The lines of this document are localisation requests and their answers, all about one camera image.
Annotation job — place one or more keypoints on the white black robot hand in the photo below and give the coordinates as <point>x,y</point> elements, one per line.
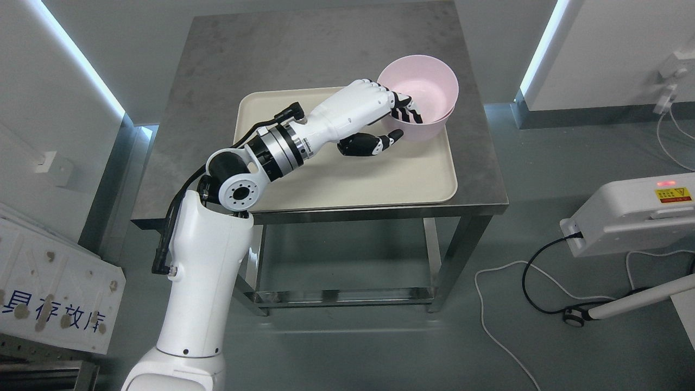
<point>341,118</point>

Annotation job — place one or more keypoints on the pink bowl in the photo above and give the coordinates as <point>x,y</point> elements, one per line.
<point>431,83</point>
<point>435,128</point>

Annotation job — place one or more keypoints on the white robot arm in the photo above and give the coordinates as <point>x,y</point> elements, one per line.
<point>206,235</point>

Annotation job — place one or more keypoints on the beige plastic tray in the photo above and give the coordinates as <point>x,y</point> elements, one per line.
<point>407,173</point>

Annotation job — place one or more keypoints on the white machine with warning label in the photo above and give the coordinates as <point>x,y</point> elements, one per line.
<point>628,215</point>

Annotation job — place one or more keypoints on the white stand leg with caster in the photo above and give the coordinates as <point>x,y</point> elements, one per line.
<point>576,316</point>

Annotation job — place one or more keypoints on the white board with blue letters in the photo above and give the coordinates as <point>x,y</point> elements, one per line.
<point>55,292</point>

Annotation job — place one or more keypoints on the white wall socket box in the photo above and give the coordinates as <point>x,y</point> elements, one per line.
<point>55,168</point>

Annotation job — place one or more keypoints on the white wall adapter with cable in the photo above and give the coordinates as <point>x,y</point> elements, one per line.
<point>677,66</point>

